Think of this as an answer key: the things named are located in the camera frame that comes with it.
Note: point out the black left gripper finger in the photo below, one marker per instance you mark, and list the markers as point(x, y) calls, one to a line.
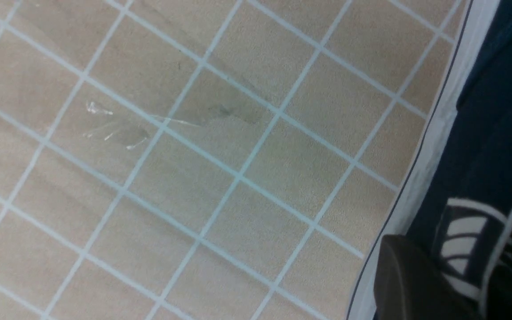
point(408, 286)

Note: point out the right navy slip-on shoe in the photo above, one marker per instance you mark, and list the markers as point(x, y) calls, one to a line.
point(464, 223)

